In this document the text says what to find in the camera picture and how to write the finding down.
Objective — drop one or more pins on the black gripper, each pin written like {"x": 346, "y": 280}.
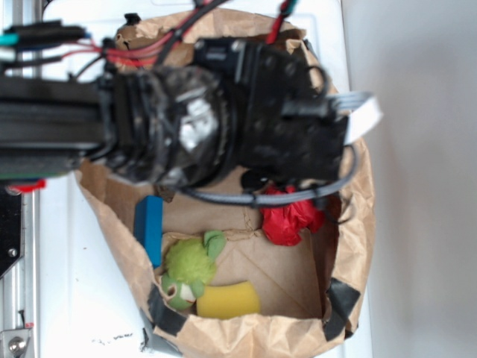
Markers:
{"x": 282, "y": 127}

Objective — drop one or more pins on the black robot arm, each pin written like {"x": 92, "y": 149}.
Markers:
{"x": 166, "y": 125}

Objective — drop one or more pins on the crumpled red plastic wad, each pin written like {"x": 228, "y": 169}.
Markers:
{"x": 282, "y": 225}

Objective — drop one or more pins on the brown paper bag tray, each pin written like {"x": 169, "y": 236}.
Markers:
{"x": 310, "y": 293}

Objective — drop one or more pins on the green plush toy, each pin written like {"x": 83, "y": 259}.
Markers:
{"x": 190, "y": 266}

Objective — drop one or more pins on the blue rectangular block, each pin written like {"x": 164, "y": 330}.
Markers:
{"x": 147, "y": 227}

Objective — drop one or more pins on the yellow curved foam sponge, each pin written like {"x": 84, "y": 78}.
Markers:
{"x": 225, "y": 302}

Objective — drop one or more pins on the black metal bracket plate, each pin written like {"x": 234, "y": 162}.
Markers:
{"x": 12, "y": 240}

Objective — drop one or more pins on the aluminium frame rail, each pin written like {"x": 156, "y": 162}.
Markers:
{"x": 20, "y": 290}

